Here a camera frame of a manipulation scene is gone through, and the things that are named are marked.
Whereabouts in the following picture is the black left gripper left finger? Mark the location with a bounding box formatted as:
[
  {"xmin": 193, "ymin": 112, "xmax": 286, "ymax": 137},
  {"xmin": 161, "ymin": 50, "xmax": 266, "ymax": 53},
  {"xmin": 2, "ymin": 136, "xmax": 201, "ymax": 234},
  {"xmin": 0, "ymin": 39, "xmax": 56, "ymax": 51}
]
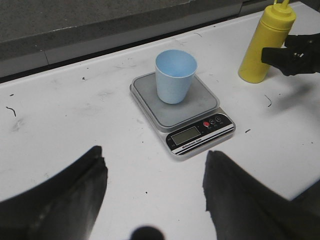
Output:
[{"xmin": 0, "ymin": 146, "xmax": 108, "ymax": 240}]

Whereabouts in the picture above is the silver digital kitchen scale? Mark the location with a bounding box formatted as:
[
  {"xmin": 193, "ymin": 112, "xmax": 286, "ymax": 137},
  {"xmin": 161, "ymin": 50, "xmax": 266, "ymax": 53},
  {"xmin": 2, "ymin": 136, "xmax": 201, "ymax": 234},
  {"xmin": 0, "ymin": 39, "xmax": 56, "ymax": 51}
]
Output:
[{"xmin": 129, "ymin": 72, "xmax": 236, "ymax": 160}]

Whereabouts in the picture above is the yellow squeeze bottle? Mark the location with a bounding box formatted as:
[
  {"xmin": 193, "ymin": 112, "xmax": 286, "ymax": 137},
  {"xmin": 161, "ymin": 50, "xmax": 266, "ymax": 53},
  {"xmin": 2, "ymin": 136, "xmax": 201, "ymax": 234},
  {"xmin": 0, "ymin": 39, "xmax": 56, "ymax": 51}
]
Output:
[{"xmin": 237, "ymin": 0, "xmax": 297, "ymax": 84}]

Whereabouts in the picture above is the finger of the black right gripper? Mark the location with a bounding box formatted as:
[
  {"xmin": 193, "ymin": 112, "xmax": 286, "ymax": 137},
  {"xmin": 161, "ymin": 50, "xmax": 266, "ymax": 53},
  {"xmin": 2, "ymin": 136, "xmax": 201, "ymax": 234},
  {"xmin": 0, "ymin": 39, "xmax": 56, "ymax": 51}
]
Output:
[
  {"xmin": 284, "ymin": 33, "xmax": 320, "ymax": 50},
  {"xmin": 261, "ymin": 47, "xmax": 300, "ymax": 69}
]

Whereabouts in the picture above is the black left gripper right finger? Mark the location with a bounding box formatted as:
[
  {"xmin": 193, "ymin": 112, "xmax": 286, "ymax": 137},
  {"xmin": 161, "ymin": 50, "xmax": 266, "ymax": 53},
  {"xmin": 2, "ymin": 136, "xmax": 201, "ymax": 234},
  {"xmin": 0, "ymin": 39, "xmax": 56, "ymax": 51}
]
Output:
[{"xmin": 202, "ymin": 151, "xmax": 320, "ymax": 240}]

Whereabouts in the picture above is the light blue plastic cup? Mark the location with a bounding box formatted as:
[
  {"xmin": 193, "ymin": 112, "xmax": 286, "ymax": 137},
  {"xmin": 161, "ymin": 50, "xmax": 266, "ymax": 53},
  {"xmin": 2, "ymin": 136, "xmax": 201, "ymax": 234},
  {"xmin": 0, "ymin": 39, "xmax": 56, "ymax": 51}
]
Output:
[{"xmin": 155, "ymin": 49, "xmax": 198, "ymax": 104}]

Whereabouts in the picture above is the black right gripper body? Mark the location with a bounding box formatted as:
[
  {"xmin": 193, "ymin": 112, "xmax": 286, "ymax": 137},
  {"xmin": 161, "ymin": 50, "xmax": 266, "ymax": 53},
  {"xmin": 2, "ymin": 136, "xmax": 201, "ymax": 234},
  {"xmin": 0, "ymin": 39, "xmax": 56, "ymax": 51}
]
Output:
[{"xmin": 280, "ymin": 47, "xmax": 320, "ymax": 76}]

